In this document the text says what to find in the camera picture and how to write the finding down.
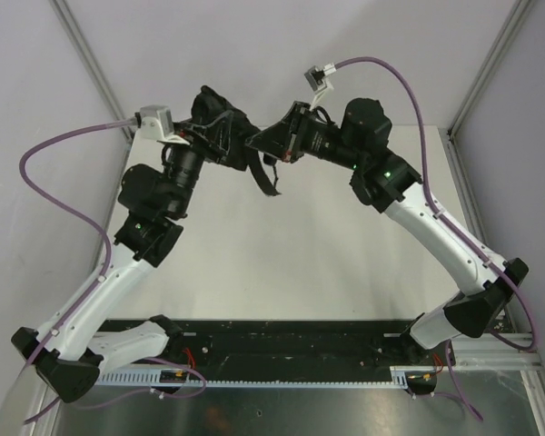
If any black folding umbrella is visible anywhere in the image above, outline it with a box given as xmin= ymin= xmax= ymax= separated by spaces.
xmin=191 ymin=85 xmax=281 ymax=196

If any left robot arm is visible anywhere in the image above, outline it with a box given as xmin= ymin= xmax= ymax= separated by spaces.
xmin=11 ymin=105 xmax=234 ymax=403

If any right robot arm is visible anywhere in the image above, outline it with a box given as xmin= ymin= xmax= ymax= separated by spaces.
xmin=246 ymin=98 xmax=529 ymax=350

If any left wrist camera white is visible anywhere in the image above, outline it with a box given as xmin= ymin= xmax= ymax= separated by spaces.
xmin=134 ymin=104 xmax=191 ymax=145

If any left aluminium frame post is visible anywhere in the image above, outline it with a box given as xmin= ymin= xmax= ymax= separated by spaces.
xmin=48 ymin=0 xmax=126 ymax=121

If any aluminium frame post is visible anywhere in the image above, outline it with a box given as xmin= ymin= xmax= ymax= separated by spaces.
xmin=439 ymin=0 xmax=536 ymax=243
xmin=48 ymin=0 xmax=126 ymax=121

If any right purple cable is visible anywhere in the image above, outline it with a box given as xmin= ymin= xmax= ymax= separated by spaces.
xmin=333 ymin=56 xmax=540 ymax=421

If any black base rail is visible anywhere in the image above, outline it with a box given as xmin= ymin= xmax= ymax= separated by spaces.
xmin=94 ymin=319 xmax=505 ymax=370

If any grey cable duct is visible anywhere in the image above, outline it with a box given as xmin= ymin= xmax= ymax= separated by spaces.
xmin=95 ymin=365 xmax=437 ymax=389

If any right aluminium frame post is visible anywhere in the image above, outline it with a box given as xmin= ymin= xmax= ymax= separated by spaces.
xmin=439 ymin=0 xmax=536 ymax=243

